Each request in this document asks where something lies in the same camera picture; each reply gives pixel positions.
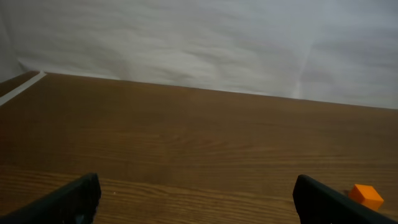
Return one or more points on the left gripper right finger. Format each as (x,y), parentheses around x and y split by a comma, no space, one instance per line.
(323,205)

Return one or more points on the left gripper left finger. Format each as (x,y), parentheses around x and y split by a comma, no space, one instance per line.
(68,202)

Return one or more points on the orange cube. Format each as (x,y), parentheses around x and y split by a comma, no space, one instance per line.
(367,196)

